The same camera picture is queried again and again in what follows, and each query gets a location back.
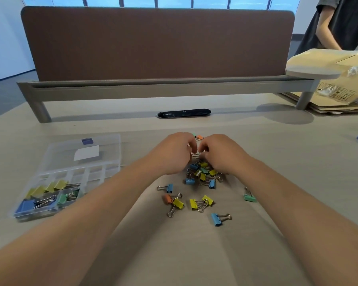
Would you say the person's right hand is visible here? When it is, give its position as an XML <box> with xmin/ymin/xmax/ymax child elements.
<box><xmin>198</xmin><ymin>134</ymin><xmax>255</xmax><ymax>176</ymax></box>

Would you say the person's left hand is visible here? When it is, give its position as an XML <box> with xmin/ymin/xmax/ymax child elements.
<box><xmin>149</xmin><ymin>132</ymin><xmax>199</xmax><ymax>176</ymax></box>

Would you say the person's right forearm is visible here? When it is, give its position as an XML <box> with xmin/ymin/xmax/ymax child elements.
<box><xmin>239</xmin><ymin>156</ymin><xmax>358</xmax><ymax>286</ymax></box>

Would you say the person's left forearm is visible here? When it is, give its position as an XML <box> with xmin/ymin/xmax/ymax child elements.
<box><xmin>0</xmin><ymin>156</ymin><xmax>167</xmax><ymax>286</ymax></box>

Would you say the pile of colourful binder clips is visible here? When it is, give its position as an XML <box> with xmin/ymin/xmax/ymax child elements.
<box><xmin>156</xmin><ymin>134</ymin><xmax>258</xmax><ymax>227</ymax></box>

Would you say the clear plastic organizer box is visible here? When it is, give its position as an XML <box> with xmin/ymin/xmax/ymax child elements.
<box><xmin>10</xmin><ymin>134</ymin><xmax>122</xmax><ymax>222</ymax></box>

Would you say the brown desk divider panel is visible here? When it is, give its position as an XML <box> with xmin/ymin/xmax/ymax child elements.
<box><xmin>21</xmin><ymin>6</ymin><xmax>296</xmax><ymax>82</ymax></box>

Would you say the round white shelf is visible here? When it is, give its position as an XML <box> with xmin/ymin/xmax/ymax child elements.
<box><xmin>285</xmin><ymin>61</ymin><xmax>344</xmax><ymax>110</ymax></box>

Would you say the window with dark frames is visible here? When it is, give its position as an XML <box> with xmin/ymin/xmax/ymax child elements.
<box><xmin>21</xmin><ymin>0</ymin><xmax>302</xmax><ymax>11</ymax></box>

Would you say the flattened cardboard stack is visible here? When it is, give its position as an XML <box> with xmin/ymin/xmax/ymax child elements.
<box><xmin>280</xmin><ymin>92</ymin><xmax>358</xmax><ymax>114</ymax></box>

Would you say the tan cardboard box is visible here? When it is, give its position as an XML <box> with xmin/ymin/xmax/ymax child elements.
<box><xmin>286</xmin><ymin>48</ymin><xmax>358</xmax><ymax>106</ymax></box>

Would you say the sorted binder clips group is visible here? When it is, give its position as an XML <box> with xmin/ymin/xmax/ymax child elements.
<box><xmin>15</xmin><ymin>179</ymin><xmax>85</xmax><ymax>218</ymax></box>

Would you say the black cable grommet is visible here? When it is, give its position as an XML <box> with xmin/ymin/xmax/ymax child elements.
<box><xmin>156</xmin><ymin>109</ymin><xmax>212</xmax><ymax>119</ymax></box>

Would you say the grey divider rail frame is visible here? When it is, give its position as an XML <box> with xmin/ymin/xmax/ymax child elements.
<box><xmin>17</xmin><ymin>75</ymin><xmax>320</xmax><ymax>124</ymax></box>

